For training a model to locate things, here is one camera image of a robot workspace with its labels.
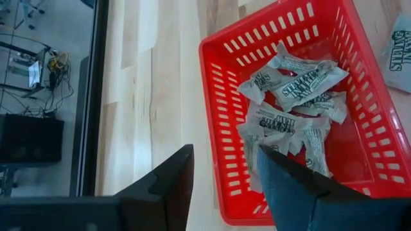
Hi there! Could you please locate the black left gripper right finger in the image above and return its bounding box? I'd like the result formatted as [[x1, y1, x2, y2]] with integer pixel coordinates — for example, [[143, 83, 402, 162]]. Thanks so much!
[[256, 144, 411, 231]]

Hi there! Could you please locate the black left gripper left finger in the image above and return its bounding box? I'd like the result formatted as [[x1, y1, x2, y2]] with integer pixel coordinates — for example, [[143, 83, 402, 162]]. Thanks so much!
[[115, 144, 195, 231]]

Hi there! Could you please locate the stevia sweetener packet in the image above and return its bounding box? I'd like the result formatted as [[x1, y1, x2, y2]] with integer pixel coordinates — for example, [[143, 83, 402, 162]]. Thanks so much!
[[245, 101, 331, 137], [292, 90, 349, 125], [236, 123, 292, 194], [272, 60, 350, 113], [237, 65, 292, 106], [380, 12, 411, 94], [288, 118, 334, 179], [268, 43, 338, 76]]

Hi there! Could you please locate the red plastic slotted basket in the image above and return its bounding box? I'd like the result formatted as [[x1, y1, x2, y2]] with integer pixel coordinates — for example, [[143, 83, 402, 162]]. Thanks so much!
[[198, 0, 411, 227]]

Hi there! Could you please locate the black box with blue light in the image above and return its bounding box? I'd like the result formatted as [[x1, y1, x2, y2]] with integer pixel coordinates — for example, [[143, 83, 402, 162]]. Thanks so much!
[[0, 114, 64, 165]]

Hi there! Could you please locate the black metal table frame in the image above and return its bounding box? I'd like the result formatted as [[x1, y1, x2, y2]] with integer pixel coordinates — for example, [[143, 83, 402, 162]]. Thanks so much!
[[69, 0, 109, 197]]

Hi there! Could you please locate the yellow coiled cable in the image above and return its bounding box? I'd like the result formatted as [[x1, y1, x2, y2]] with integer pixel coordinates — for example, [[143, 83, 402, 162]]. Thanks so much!
[[47, 51, 70, 73]]

